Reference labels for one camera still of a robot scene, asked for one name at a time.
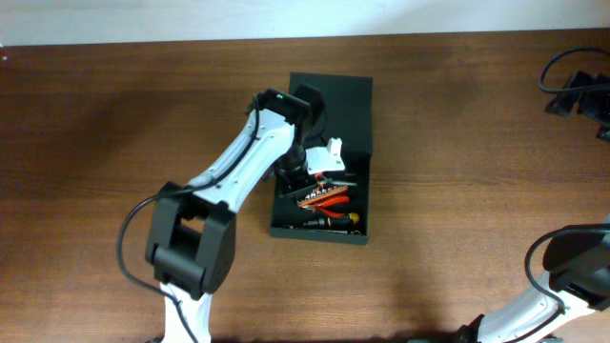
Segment silver ratchet wrench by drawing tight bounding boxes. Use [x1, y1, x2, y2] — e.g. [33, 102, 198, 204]
[281, 225, 362, 235]

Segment black gift box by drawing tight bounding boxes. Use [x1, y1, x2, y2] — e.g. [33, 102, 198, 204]
[270, 72, 374, 245]

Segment yellow black stubby screwdriver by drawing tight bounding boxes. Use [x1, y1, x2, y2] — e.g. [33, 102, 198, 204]
[302, 212, 359, 229]

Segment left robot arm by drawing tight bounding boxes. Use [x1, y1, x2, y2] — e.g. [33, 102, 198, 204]
[145, 85, 325, 342]

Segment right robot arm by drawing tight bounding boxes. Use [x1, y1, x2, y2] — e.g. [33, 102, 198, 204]
[451, 222, 609, 343]

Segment orange socket rail set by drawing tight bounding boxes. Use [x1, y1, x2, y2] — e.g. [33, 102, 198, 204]
[296, 186, 349, 207]

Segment orange black long-nose pliers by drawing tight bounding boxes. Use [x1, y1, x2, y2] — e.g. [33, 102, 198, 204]
[315, 172, 356, 191]

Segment red handled cutting pliers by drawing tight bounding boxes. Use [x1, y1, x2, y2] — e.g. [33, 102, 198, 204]
[302, 195, 350, 218]

